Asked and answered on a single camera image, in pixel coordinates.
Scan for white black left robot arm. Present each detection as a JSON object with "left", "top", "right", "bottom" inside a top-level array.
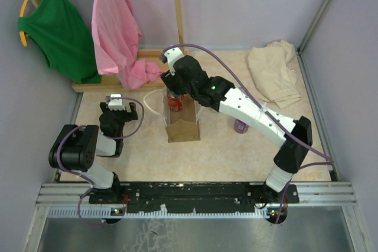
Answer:
[{"left": 48, "top": 99, "right": 139, "bottom": 204}]

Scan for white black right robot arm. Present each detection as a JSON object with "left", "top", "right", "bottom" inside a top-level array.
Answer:
[{"left": 161, "top": 50, "right": 312, "bottom": 202}]

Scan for red Coke can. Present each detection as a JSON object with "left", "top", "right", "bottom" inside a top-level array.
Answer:
[{"left": 167, "top": 90, "right": 185, "bottom": 112}]

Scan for wooden clothes rack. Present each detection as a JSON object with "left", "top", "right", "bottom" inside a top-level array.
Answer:
[{"left": 30, "top": 0, "right": 184, "bottom": 93}]

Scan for pink t-shirt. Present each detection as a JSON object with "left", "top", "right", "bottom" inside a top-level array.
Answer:
[{"left": 91, "top": 0, "right": 162, "bottom": 90}]

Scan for beige folded cloth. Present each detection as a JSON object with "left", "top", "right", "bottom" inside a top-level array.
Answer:
[{"left": 247, "top": 40, "right": 301, "bottom": 109}]

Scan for green tank top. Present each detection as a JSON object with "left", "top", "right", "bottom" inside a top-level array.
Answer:
[{"left": 18, "top": 0, "right": 101, "bottom": 84}]

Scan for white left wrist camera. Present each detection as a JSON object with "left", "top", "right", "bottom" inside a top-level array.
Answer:
[{"left": 106, "top": 94, "right": 126, "bottom": 111}]

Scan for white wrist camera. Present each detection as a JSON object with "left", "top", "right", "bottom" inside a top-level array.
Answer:
[
  {"left": 106, "top": 94, "right": 126, "bottom": 111},
  {"left": 160, "top": 47, "right": 184, "bottom": 76}
]

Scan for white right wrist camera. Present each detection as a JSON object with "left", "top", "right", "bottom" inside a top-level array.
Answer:
[{"left": 160, "top": 47, "right": 184, "bottom": 76}]

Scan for canvas bag with rope handles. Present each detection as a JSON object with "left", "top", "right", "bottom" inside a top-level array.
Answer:
[{"left": 143, "top": 89, "right": 204, "bottom": 143}]

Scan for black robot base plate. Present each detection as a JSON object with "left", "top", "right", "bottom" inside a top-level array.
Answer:
[{"left": 89, "top": 182, "right": 299, "bottom": 214}]

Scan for aluminium frame rail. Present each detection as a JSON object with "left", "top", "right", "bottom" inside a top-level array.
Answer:
[{"left": 36, "top": 182, "right": 357, "bottom": 224}]

